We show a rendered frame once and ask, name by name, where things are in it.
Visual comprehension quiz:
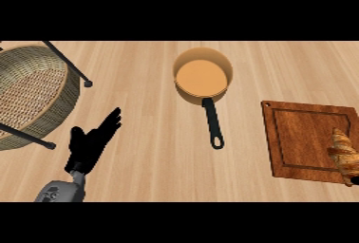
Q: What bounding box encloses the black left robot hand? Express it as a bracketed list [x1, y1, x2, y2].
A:
[63, 106, 124, 176]

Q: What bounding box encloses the golden croissant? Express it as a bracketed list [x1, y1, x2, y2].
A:
[325, 127, 359, 188]

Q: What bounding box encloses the brown wooden cutting board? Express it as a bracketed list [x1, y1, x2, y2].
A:
[260, 100, 359, 185]

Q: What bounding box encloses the wicker basket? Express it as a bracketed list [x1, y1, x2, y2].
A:
[0, 43, 81, 152]

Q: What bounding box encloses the black metal basket stand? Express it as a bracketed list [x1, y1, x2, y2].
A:
[0, 40, 94, 151]

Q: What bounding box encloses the orange pot with black handle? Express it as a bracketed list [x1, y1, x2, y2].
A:
[173, 47, 235, 150]

